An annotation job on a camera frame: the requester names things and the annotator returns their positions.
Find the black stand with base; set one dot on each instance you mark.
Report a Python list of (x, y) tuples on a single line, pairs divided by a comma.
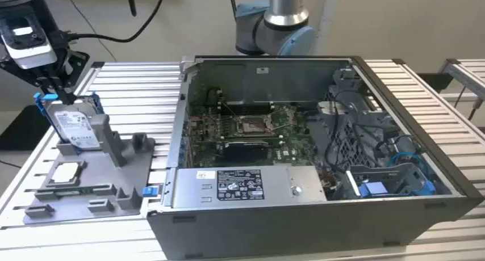
[(23, 130)]

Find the silver power supply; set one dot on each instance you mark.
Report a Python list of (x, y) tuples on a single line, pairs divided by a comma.
[(197, 193)]

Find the black square object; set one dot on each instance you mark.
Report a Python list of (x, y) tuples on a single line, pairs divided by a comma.
[(436, 80)]

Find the hard disk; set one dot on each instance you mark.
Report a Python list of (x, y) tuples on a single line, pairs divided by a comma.
[(74, 127)]

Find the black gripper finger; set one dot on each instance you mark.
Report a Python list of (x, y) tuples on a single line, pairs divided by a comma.
[(50, 86), (69, 95)]

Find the grey disk bay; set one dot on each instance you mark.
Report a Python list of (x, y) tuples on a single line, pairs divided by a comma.
[(401, 173)]

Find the green motherboard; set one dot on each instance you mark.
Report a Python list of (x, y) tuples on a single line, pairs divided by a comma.
[(296, 147)]

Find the black RAM slot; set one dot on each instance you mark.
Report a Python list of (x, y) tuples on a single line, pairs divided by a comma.
[(246, 107)]

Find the green RAM stick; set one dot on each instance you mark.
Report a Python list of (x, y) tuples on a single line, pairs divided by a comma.
[(73, 191)]

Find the open dark PC case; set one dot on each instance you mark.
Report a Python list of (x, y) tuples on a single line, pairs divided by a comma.
[(288, 232)]

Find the black graphics card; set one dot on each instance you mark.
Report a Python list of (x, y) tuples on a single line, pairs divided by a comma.
[(245, 153)]

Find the thin locking lever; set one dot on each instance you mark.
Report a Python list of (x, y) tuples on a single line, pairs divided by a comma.
[(230, 109)]

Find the CPU socket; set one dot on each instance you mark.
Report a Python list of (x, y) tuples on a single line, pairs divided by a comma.
[(252, 127)]

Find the black antenna rod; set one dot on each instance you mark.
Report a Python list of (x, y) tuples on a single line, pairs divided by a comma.
[(131, 3)]

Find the grey perforated drive cage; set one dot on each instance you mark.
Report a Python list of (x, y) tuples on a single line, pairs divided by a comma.
[(352, 142)]

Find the slatted metal side table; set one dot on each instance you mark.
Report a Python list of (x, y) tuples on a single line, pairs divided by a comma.
[(465, 71)]

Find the silver CPU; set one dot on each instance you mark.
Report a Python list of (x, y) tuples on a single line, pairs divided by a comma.
[(67, 173)]

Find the blue case latch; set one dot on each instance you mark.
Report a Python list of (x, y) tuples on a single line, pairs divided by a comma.
[(149, 192)]

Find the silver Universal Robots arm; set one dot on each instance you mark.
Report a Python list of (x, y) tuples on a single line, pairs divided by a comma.
[(284, 5)]

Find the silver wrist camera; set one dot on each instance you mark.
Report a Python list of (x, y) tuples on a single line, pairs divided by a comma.
[(30, 51)]

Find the grey parts rack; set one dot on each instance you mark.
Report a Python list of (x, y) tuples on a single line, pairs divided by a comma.
[(98, 170)]

